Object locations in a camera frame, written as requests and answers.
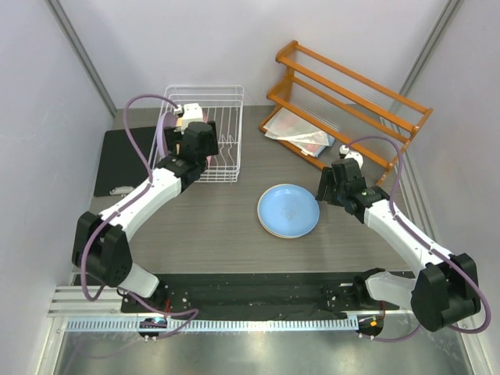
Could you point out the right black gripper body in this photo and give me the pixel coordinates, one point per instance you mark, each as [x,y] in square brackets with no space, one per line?
[336,199]

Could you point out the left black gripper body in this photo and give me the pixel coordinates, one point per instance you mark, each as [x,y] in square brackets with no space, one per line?
[174,137]

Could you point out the pink plate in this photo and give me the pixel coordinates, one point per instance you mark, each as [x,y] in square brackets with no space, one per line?
[209,157]

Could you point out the blue plate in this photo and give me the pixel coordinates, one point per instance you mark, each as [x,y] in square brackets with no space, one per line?
[287,196]

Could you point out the yellow bear plate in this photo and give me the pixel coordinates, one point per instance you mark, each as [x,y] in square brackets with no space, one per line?
[288,223]

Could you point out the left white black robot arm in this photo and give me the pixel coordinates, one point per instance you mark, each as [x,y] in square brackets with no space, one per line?
[101,247]

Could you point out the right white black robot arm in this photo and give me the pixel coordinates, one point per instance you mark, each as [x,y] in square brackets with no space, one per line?
[444,288]

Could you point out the orange wooden shelf rack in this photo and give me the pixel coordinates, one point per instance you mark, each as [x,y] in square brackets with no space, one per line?
[346,105]

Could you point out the orange plate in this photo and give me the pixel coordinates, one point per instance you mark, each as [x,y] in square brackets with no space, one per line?
[179,124]

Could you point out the purple plate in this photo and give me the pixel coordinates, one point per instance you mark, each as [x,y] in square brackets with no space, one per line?
[167,120]

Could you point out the clear plastic zip bag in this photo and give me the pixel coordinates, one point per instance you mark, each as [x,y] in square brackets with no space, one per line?
[286,126]

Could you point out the black mat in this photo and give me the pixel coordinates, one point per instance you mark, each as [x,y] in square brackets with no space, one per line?
[119,165]

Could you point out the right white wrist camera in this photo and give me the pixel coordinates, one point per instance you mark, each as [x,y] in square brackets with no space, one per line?
[346,153]

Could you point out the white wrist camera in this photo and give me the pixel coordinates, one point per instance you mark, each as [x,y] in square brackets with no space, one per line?
[192,112]
[346,153]

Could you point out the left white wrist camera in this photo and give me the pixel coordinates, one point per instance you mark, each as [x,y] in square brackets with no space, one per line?
[192,112]

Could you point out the white wire dish rack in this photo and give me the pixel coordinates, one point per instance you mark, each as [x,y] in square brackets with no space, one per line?
[224,105]

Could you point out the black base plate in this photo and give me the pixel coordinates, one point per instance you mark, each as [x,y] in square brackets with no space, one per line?
[268,296]

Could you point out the aluminium slotted rail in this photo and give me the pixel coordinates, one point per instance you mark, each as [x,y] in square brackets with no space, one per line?
[158,324]

